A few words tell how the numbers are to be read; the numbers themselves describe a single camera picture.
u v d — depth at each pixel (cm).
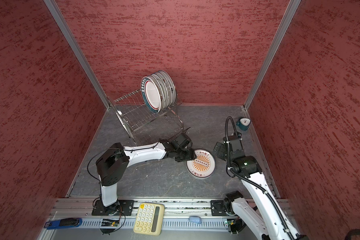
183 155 76
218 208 74
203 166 86
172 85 78
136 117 79
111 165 48
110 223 72
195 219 72
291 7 71
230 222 72
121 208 73
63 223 68
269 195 42
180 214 73
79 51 88
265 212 41
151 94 78
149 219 69
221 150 68
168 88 80
